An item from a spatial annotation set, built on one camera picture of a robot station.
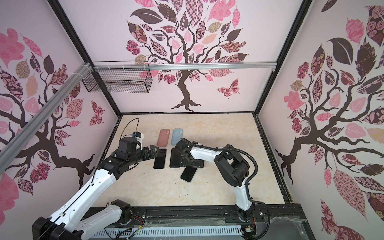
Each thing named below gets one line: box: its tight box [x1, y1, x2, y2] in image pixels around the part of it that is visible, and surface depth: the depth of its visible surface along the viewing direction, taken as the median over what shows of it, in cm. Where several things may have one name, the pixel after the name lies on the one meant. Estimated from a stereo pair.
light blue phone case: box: [171, 128, 183, 146], surface depth 109 cm
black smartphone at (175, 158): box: [169, 147, 182, 168], surface depth 94 cm
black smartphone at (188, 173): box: [180, 166, 198, 183], surface depth 89 cm
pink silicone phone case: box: [157, 129, 170, 147], surface depth 109 cm
